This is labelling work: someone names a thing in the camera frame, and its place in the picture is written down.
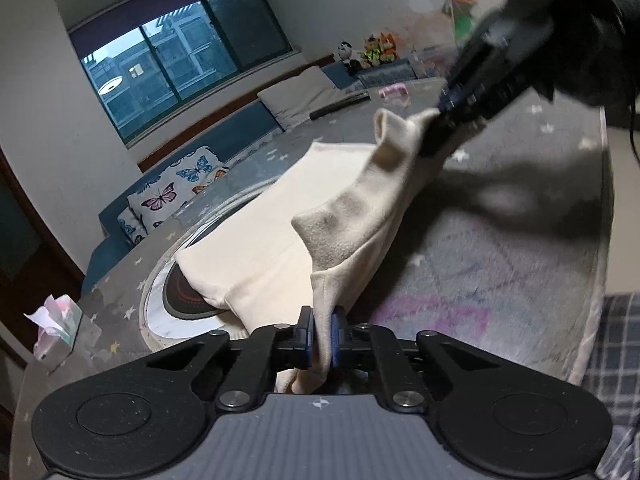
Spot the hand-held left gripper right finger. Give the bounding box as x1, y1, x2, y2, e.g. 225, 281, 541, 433
330, 306, 495, 412

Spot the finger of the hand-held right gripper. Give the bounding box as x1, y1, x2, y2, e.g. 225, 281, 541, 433
419, 110, 493, 159
436, 72, 482, 115

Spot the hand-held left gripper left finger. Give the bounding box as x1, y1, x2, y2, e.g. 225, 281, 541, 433
145, 306, 317, 412

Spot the cream fleece garment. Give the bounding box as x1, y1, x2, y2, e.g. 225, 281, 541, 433
175, 107, 451, 396

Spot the clear plastic storage box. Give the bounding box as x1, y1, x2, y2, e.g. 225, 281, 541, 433
410, 42, 463, 80

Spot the blue patterned storage box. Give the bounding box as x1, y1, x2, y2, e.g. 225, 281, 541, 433
357, 61, 417, 89

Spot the orange fox plush toy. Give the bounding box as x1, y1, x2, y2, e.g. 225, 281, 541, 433
379, 31, 404, 64

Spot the colourful pinwheel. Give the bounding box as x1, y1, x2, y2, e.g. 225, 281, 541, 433
433, 0, 477, 42

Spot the yellow-green plush toy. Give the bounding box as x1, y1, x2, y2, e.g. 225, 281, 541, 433
360, 35, 387, 69

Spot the black remote control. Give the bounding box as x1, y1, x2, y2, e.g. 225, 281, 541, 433
309, 91, 372, 121

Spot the panda plush toy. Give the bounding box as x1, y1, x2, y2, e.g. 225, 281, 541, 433
336, 41, 363, 74

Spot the grey star-print tablecloth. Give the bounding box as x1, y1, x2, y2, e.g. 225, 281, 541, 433
10, 77, 609, 480

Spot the beige cushion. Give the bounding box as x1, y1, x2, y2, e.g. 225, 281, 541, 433
257, 66, 352, 132

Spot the large butterfly-print pillow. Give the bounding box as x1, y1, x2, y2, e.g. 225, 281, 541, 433
127, 146, 227, 234

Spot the blue sofa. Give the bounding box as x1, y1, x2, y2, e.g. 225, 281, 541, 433
80, 57, 416, 296

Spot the small butterfly-print pillow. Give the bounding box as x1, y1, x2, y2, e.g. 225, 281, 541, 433
117, 207, 149, 247

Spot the tissue box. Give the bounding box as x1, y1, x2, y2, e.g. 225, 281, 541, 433
24, 294, 84, 373

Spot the window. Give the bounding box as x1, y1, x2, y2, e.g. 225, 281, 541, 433
67, 0, 294, 147

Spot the blue plaid cloth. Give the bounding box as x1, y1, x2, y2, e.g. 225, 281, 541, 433
580, 292, 640, 480

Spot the dark wooden door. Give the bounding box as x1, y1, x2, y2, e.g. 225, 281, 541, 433
0, 152, 87, 361

